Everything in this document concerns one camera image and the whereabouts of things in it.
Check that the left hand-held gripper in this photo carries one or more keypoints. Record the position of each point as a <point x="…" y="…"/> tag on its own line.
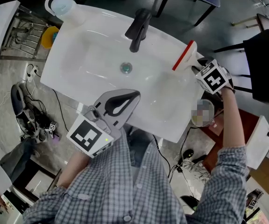
<point x="85" y="135"/>

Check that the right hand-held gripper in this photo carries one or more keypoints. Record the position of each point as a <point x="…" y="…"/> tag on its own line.
<point x="215" y="78"/>

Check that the white squeegee red blade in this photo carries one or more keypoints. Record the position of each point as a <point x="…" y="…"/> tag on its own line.
<point x="188" y="57"/>

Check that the person's right forearm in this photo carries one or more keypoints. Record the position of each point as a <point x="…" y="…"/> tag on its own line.
<point x="231" y="120"/>

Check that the person's left forearm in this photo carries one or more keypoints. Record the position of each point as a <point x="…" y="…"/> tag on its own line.
<point x="75" y="169"/>

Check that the metal basin drain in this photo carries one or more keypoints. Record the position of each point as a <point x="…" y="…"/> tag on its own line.
<point x="126" y="68"/>

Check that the person's blue jeans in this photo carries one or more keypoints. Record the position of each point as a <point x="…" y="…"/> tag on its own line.
<point x="139" y="146"/>

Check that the white mesh basket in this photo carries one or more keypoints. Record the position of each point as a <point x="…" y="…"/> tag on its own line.
<point x="203" y="113"/>

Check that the white washbasin table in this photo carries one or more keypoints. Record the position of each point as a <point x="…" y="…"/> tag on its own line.
<point x="90" y="55"/>

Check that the spare hand-held gripper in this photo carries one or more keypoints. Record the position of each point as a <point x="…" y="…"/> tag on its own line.
<point x="253" y="202"/>
<point x="52" y="126"/>

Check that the black basin faucet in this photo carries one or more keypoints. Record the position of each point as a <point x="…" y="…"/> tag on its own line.
<point x="138" y="27"/>

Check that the wooden leg chair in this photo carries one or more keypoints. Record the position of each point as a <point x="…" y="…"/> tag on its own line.
<point x="264" y="22"/>

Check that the brown wooden cabinet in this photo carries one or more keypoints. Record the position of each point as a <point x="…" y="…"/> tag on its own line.
<point x="212" y="148"/>

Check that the person's plaid shirt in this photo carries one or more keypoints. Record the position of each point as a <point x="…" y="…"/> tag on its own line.
<point x="129" y="195"/>

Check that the white power strip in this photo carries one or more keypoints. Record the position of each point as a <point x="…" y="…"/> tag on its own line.
<point x="33" y="72"/>

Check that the white countertop washbasin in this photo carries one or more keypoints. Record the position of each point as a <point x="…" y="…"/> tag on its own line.
<point x="257" y="143"/>

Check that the yellow waste bin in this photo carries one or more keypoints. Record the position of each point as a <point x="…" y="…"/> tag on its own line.
<point x="46" y="38"/>

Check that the white bottle pale blue cap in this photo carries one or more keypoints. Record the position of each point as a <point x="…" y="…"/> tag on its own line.
<point x="71" y="13"/>

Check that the flat cardboard box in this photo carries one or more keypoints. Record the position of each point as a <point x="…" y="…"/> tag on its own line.
<point x="267" y="174"/>

